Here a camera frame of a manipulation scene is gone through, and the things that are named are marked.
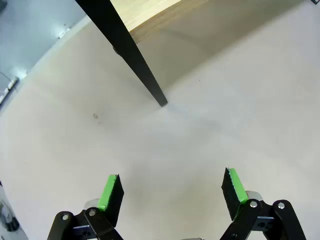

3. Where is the dark equipment on floor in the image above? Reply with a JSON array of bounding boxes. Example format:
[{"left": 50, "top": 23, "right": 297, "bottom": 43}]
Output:
[{"left": 0, "top": 180, "right": 20, "bottom": 232}]

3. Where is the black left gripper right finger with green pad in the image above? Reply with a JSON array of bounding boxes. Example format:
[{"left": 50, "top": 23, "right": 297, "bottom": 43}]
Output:
[{"left": 220, "top": 167, "right": 307, "bottom": 240}]

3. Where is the white power strip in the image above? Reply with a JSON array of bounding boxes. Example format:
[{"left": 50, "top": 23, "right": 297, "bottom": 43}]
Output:
[{"left": 0, "top": 76, "right": 20, "bottom": 104}]

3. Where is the two-tier wooden shelf black frame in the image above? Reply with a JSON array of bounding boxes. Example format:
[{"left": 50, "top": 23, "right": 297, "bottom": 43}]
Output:
[{"left": 74, "top": 0, "right": 320, "bottom": 109}]

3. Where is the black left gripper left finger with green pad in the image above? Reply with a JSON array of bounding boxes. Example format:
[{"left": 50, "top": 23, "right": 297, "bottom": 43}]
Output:
[{"left": 47, "top": 173, "right": 125, "bottom": 240}]

